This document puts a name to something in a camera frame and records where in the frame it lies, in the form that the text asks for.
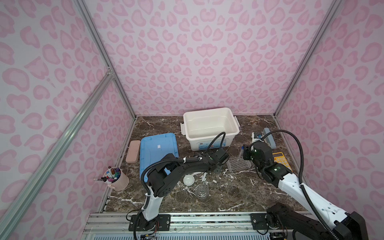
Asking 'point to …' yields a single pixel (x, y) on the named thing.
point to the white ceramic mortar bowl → (188, 180)
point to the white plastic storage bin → (202, 128)
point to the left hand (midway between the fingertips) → (217, 163)
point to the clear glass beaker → (202, 190)
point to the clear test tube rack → (238, 163)
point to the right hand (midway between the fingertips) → (247, 144)
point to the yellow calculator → (279, 157)
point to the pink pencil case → (132, 154)
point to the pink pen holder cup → (115, 178)
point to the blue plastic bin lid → (152, 148)
